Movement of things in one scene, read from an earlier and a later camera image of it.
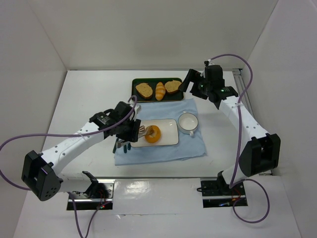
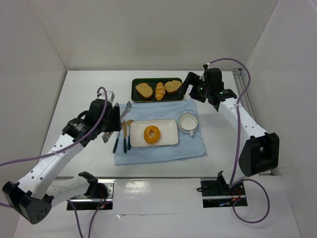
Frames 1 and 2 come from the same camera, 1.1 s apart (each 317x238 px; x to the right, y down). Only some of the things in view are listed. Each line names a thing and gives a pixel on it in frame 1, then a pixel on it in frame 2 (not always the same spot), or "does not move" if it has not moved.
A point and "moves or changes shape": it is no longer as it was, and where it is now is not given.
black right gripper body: [195, 81] does not move
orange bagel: [153, 134] does not move
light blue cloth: [187, 147] does not move
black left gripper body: [134, 130] to [116, 118]
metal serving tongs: [142, 131] moves or changes shape
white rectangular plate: [169, 133] does not move
